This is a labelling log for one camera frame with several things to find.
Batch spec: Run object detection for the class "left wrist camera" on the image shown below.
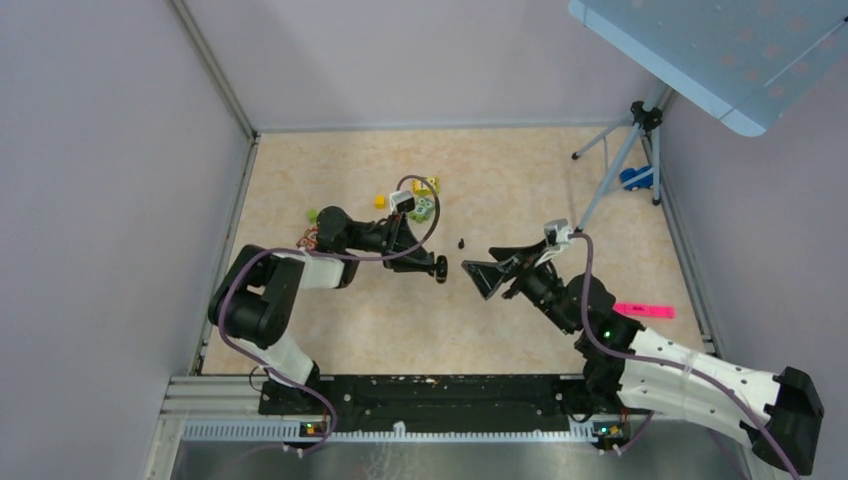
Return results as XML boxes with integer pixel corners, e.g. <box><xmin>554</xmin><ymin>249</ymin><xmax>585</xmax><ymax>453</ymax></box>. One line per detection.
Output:
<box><xmin>389</xmin><ymin>190</ymin><xmax>417</xmax><ymax>214</ymax></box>

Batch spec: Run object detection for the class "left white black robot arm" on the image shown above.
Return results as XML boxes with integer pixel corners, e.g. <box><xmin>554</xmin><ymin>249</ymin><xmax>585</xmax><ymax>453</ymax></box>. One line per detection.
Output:
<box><xmin>207</xmin><ymin>206</ymin><xmax>448</xmax><ymax>414</ymax></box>

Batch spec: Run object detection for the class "light blue calibration board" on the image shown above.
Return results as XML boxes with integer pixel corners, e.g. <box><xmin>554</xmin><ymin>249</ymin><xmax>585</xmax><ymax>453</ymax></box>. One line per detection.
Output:
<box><xmin>568</xmin><ymin>0</ymin><xmax>847</xmax><ymax>137</ymax></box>

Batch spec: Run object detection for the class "green number block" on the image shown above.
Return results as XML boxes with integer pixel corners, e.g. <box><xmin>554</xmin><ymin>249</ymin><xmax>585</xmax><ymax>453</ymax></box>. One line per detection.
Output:
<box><xmin>408</xmin><ymin>197</ymin><xmax>435</xmax><ymax>224</ymax></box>

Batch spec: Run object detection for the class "blue toy car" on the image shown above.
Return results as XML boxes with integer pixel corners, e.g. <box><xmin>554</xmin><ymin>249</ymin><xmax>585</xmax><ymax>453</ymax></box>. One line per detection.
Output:
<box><xmin>619</xmin><ymin>165</ymin><xmax>654</xmax><ymax>191</ymax></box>

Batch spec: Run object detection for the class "black earbud charging case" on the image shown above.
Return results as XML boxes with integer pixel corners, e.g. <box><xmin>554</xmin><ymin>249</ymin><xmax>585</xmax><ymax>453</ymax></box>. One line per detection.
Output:
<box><xmin>433</xmin><ymin>255</ymin><xmax>449</xmax><ymax>284</ymax></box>

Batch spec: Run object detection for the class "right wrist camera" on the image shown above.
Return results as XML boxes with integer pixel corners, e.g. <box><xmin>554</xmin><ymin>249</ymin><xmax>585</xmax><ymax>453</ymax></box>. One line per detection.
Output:
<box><xmin>534</xmin><ymin>218</ymin><xmax>574</xmax><ymax>267</ymax></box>

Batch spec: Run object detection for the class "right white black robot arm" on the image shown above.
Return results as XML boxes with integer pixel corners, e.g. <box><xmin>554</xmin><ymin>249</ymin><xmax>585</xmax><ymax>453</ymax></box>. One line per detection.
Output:
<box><xmin>462</xmin><ymin>243</ymin><xmax>824</xmax><ymax>479</ymax></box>

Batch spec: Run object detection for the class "white cable duct strip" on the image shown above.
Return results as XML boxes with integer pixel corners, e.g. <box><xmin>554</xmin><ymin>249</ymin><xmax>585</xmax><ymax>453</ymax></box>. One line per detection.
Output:
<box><xmin>181</xmin><ymin>420</ymin><xmax>595</xmax><ymax>443</ymax></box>

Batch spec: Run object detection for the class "yellow number block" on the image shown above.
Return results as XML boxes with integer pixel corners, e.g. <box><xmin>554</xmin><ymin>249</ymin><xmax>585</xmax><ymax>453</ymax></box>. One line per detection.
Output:
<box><xmin>413</xmin><ymin>176</ymin><xmax>440</xmax><ymax>197</ymax></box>

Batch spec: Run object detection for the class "red number block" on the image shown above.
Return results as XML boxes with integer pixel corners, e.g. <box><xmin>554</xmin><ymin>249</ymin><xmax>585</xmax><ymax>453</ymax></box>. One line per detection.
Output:
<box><xmin>296</xmin><ymin>225</ymin><xmax>318</xmax><ymax>251</ymax></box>

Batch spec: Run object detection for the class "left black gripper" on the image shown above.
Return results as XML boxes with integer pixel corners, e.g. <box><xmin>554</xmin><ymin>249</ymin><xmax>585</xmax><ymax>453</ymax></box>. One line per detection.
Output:
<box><xmin>343</xmin><ymin>211</ymin><xmax>432</xmax><ymax>273</ymax></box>

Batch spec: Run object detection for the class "pink marker pen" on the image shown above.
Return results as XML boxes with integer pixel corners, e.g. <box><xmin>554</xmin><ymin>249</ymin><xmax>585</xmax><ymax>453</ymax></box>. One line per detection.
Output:
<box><xmin>614</xmin><ymin>302</ymin><xmax>676</xmax><ymax>320</ymax></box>

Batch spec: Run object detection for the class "light blue tripod stand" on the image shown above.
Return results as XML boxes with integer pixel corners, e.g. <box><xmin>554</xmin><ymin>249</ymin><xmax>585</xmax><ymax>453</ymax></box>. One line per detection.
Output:
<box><xmin>571</xmin><ymin>80</ymin><xmax>672</xmax><ymax>232</ymax></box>

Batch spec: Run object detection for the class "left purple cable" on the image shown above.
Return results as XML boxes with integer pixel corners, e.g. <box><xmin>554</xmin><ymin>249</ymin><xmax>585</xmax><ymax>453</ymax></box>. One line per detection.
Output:
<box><xmin>217</xmin><ymin>174</ymin><xmax>443</xmax><ymax>457</ymax></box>

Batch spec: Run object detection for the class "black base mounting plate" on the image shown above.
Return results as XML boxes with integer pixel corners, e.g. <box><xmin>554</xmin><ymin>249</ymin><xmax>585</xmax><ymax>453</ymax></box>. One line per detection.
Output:
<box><xmin>258</xmin><ymin>374</ymin><xmax>626</xmax><ymax>434</ymax></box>

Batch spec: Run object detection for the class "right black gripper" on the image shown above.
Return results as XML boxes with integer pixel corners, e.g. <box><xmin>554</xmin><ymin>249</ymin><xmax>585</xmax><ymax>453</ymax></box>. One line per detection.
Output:
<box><xmin>462</xmin><ymin>237</ymin><xmax>576</xmax><ymax>335</ymax></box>

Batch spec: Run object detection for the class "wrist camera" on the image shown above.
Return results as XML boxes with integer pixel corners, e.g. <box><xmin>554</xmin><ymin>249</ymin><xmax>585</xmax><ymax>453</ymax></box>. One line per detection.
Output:
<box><xmin>389</xmin><ymin>190</ymin><xmax>417</xmax><ymax>214</ymax></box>
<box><xmin>534</xmin><ymin>218</ymin><xmax>574</xmax><ymax>267</ymax></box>

